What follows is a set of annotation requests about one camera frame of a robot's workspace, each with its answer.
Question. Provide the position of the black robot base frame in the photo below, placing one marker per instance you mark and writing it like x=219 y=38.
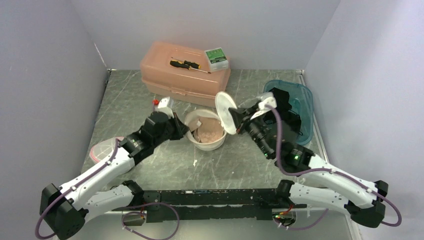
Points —
x=205 y=204

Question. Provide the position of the teal plastic bin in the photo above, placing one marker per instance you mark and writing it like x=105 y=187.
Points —
x=301 y=99

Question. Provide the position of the green white small box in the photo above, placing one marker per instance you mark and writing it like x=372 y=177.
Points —
x=216 y=59

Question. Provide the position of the white mesh laundry bag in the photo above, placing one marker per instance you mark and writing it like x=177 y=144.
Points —
x=223 y=102

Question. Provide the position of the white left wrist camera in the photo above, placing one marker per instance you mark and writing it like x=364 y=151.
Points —
x=164 y=105

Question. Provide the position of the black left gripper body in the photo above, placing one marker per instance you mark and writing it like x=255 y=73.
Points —
x=160 y=139

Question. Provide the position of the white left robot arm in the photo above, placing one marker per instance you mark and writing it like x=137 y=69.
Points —
x=65 y=209

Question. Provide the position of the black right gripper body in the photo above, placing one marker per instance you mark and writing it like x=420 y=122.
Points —
x=254 y=131

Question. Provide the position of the beige pink bra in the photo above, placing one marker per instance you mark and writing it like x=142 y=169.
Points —
x=206 y=130

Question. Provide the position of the black yellow screwdriver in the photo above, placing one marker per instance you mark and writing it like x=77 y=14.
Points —
x=187 y=65

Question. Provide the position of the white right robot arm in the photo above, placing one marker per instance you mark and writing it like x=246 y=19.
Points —
x=362 y=200

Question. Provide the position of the clear round lidded container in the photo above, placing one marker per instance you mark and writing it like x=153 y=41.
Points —
x=103 y=149

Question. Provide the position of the black cloth garment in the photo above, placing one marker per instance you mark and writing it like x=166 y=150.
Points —
x=291 y=121

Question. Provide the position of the pink plastic toolbox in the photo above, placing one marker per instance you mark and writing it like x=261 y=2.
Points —
x=188 y=85

